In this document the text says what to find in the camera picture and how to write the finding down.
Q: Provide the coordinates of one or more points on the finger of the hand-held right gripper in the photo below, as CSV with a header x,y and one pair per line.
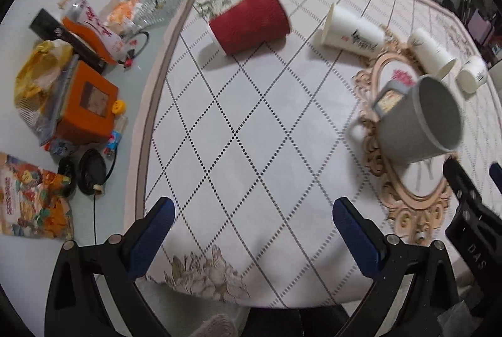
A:
x,y
461,180
496,173

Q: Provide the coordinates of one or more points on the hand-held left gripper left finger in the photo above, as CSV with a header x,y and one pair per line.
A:
x,y
156,229

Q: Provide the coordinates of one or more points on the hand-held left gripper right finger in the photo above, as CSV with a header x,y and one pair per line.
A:
x,y
353,229

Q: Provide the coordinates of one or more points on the grey cup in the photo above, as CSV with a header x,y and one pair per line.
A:
x,y
419,125

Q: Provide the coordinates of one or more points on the large white printed paper cup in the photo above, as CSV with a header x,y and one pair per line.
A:
x,y
351,31

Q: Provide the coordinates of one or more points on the red ribbed paper cup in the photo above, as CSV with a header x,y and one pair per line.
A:
x,y
251,23

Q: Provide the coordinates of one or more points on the gold ornate mirror tray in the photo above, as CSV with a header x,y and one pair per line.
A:
x,y
423,180

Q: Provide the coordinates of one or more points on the black round headphones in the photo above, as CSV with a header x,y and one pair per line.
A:
x,y
92,172

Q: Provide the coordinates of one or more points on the small grey picture box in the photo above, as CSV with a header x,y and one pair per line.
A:
x,y
388,100

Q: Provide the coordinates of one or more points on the small bottle with yellow cap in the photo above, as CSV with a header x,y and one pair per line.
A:
x,y
116,125

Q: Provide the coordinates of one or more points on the diamond pattern tablecloth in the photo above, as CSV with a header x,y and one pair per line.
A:
x,y
251,149

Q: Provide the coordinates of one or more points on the colourful floral snack bag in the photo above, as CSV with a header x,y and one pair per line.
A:
x,y
31,200

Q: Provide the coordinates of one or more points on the orange box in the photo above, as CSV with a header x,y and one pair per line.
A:
x,y
88,105

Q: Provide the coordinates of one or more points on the pink suitcase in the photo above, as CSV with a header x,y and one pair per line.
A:
x,y
481,27

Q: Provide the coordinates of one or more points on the grey folder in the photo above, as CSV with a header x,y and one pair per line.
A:
x,y
59,98

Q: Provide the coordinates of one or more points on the yellow plastic bag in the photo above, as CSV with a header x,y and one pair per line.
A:
x,y
33,74

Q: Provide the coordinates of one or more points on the orange and white packet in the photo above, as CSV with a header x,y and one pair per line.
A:
x,y
96,29

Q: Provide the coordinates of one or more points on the orange snack packet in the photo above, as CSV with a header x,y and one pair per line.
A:
x,y
123,10

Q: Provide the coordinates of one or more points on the clear glass dish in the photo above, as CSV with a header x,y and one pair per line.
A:
x,y
160,6

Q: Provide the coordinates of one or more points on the black rectangular box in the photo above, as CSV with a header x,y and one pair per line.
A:
x,y
49,27

